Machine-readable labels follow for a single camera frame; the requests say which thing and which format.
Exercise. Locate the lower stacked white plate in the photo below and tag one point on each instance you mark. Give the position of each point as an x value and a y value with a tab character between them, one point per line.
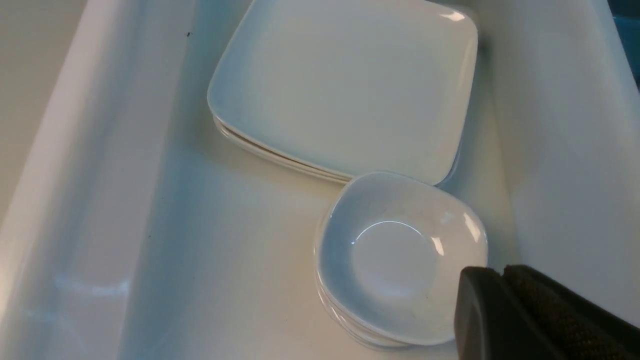
250	150

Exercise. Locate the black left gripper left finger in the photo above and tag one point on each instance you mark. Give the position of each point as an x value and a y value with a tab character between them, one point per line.
491	324

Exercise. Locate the teal plastic bin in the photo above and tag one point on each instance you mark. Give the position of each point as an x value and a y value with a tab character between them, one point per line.
626	14

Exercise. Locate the top stacked white plate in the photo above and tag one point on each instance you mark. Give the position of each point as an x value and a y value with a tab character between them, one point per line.
260	150

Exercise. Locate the large white plastic tub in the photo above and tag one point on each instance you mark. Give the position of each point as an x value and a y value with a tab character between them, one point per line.
138	232

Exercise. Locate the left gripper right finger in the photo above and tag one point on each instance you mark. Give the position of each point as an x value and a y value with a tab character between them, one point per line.
579	328

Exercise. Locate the white tray bowl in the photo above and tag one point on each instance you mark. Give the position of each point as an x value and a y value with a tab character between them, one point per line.
358	333
389	254

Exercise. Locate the large white square plate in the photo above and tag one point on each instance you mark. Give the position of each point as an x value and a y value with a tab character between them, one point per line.
351	86

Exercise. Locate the stacked white plate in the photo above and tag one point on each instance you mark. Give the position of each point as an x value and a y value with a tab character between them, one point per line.
250	150
260	150

